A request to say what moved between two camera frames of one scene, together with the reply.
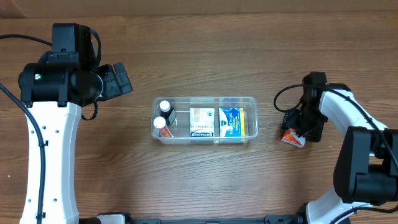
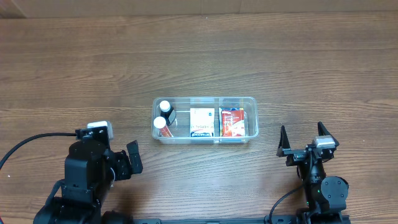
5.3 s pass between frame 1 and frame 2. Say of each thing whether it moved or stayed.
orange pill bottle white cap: stayed
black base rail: stayed
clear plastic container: stayed
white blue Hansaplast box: stayed
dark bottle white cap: stayed
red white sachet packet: moved
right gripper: moved
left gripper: moved
